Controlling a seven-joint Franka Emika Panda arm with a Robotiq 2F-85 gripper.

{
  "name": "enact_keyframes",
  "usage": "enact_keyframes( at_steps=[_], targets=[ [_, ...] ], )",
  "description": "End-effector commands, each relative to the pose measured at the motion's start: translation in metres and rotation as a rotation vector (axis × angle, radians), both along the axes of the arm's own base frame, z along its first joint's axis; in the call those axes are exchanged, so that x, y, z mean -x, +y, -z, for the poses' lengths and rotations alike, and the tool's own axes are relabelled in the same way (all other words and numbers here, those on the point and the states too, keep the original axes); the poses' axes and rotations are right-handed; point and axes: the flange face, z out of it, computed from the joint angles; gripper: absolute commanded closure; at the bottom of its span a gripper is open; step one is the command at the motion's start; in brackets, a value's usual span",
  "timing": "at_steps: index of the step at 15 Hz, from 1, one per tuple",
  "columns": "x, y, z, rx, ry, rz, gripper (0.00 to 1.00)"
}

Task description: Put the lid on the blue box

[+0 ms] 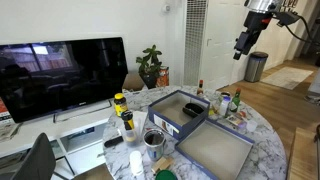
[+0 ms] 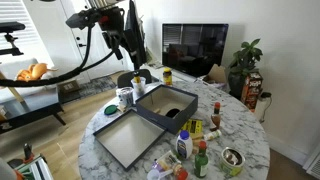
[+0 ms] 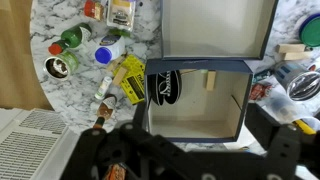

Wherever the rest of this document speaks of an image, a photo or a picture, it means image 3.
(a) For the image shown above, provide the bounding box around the steel tumbler blue label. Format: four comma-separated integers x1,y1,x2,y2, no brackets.
274,60,320,102

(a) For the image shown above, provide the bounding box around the boxed item with label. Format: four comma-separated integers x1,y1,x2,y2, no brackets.
106,0,137,33

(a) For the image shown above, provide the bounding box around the brown hot sauce bottle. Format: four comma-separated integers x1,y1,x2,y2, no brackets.
92,93,118,130

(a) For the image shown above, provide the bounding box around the green glass bottle red cap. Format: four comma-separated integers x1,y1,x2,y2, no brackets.
48,22,93,56

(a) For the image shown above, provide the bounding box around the green round lid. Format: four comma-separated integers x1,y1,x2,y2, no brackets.
298,13,320,48

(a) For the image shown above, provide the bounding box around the small white tube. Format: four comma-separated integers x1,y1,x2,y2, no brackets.
93,75,114,101

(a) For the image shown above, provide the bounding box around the small wooden block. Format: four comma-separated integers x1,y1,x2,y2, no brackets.
275,43,307,54
282,50,315,62
112,66,130,87
106,54,127,73
205,70,218,92

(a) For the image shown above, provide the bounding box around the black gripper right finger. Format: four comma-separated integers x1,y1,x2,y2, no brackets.
244,103,320,180

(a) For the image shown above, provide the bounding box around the white bottle blue cap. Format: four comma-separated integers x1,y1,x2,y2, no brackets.
94,34,126,65

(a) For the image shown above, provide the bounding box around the yellow mustard bottle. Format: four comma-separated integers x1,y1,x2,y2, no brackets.
292,118,317,136

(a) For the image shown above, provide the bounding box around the small jar red lid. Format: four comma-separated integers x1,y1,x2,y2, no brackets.
83,0,106,22

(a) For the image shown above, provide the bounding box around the open green tin can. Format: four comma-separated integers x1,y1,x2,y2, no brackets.
42,49,80,82

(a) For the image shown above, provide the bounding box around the teal snack packet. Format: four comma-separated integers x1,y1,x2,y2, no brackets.
252,68,276,85

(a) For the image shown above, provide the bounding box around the blue shoe box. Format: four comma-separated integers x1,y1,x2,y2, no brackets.
143,58,255,144

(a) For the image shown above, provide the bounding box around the clear plastic container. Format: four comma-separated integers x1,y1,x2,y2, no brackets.
269,95,302,118

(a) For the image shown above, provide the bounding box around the yellow snack packet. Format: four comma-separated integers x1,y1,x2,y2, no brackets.
113,54,147,106

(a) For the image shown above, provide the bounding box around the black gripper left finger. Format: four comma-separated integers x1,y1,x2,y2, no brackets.
59,101,201,180

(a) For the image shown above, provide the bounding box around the red snack packet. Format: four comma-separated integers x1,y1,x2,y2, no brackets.
248,82,273,102

